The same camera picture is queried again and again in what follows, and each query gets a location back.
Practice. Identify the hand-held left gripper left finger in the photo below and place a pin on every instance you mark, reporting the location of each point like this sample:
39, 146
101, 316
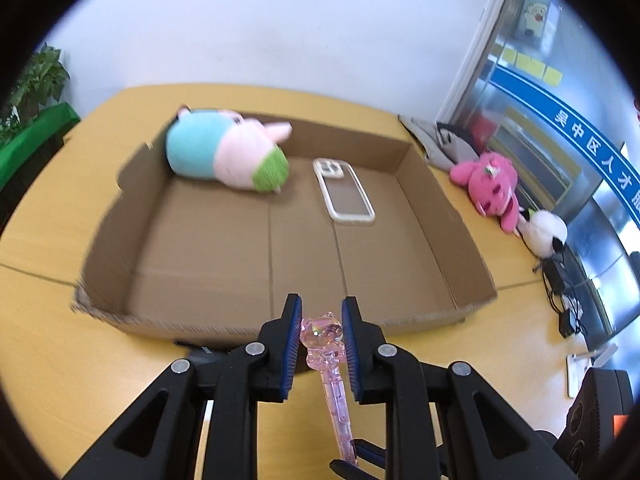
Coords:
292, 350

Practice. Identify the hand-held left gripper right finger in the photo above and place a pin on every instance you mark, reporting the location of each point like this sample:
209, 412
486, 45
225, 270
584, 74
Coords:
350, 350

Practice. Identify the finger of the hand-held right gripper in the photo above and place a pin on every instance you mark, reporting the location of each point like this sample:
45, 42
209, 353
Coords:
345, 470
372, 452

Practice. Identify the pink cat-topped pen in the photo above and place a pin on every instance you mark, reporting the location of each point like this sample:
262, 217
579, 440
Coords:
322, 335

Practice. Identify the brown cardboard box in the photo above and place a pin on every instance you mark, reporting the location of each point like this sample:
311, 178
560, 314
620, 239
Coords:
225, 260

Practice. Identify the white charger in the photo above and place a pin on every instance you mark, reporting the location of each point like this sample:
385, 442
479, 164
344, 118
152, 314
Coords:
575, 375

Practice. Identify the white clear phone case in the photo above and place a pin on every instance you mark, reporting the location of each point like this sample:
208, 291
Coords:
345, 195

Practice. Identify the white plush toy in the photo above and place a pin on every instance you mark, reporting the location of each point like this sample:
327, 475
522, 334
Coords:
542, 230

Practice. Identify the teal pink green plush toy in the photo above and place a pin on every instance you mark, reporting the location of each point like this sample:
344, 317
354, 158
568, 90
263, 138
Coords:
200, 145

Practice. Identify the grey cloth bag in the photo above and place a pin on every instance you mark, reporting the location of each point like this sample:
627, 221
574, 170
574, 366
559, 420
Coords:
450, 147

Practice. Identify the yellow sticky note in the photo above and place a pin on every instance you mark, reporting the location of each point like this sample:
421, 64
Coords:
531, 63
552, 76
510, 55

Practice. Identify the green potted plant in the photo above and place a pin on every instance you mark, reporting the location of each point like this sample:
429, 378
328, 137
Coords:
40, 77

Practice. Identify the blue wall banner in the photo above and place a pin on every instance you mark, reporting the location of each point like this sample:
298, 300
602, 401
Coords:
540, 97

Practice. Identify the metal door frame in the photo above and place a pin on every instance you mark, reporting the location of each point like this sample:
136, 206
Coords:
480, 50

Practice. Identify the cartoon wall poster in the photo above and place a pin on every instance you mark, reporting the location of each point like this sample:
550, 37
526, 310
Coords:
535, 15

